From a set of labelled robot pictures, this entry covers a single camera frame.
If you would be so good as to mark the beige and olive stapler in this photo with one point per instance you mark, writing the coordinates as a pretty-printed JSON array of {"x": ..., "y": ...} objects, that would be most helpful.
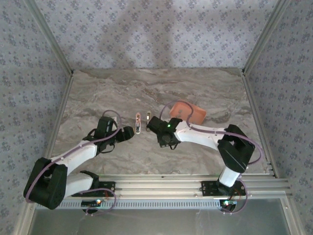
[{"x": 148, "y": 117}]

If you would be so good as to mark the pink and white stapler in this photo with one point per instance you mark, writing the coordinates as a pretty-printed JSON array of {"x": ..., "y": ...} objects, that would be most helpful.
[{"x": 138, "y": 123}]

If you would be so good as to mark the pink plastic tray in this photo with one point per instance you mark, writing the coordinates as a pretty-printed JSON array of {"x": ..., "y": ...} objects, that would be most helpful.
[{"x": 199, "y": 115}]

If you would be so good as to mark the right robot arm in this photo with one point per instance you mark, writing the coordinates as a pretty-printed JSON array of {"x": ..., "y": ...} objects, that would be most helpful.
[{"x": 200, "y": 138}]

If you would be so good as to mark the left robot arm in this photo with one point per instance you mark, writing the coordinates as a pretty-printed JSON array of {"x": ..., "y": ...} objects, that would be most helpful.
[{"x": 73, "y": 154}]

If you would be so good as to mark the aluminium base beam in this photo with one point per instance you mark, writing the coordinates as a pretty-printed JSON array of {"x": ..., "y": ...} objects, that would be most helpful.
[{"x": 159, "y": 186}]

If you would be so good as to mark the left circuit board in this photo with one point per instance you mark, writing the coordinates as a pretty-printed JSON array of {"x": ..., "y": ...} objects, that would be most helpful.
[{"x": 90, "y": 203}]

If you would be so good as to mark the circuit board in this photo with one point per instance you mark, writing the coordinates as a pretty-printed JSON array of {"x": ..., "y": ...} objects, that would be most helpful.
[
  {"x": 228, "y": 202},
  {"x": 90, "y": 203}
]

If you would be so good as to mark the grey metal sheet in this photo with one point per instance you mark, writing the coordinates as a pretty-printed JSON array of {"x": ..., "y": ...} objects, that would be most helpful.
[{"x": 159, "y": 222}]

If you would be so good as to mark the right circuit board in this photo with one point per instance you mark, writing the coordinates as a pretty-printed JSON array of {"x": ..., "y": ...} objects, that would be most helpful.
[{"x": 228, "y": 202}]

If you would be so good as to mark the left aluminium side rail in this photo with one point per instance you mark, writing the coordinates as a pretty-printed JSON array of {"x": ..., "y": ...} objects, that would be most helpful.
[{"x": 57, "y": 122}]

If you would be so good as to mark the aluminium side rail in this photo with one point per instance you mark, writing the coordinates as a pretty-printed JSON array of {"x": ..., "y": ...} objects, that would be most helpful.
[
  {"x": 255, "y": 110},
  {"x": 57, "y": 122}
]

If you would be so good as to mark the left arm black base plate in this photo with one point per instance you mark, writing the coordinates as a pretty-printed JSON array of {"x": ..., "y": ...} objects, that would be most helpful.
[{"x": 108, "y": 187}]

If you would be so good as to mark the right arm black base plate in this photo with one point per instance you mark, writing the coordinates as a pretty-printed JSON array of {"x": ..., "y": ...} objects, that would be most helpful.
[{"x": 207, "y": 188}]

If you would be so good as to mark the right aluminium side rail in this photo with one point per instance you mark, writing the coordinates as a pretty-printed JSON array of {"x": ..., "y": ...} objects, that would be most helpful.
[{"x": 255, "y": 110}]

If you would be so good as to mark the left aluminium frame post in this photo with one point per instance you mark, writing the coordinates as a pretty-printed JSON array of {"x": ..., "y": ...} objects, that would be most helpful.
[{"x": 51, "y": 36}]

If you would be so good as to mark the aluminium frame post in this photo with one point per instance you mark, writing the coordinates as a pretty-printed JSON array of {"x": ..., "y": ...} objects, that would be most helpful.
[
  {"x": 51, "y": 36},
  {"x": 264, "y": 36}
]

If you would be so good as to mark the right aluminium frame post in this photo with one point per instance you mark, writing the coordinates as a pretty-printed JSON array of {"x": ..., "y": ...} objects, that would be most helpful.
[{"x": 264, "y": 36}]

